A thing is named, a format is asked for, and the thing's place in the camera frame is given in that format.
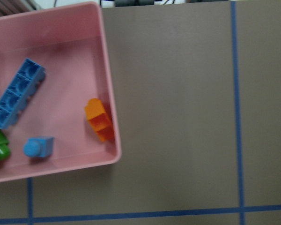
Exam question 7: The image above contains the small blue block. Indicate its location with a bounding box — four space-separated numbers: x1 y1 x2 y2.
23 136 54 158

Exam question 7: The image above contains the pink plastic box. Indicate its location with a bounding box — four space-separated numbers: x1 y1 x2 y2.
0 1 121 182

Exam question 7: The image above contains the orange block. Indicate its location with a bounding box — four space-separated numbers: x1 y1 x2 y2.
84 98 114 142

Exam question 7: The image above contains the aluminium frame post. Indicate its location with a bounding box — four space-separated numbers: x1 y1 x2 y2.
0 0 41 16

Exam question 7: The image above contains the long blue block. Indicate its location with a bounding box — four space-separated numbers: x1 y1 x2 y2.
0 58 46 129

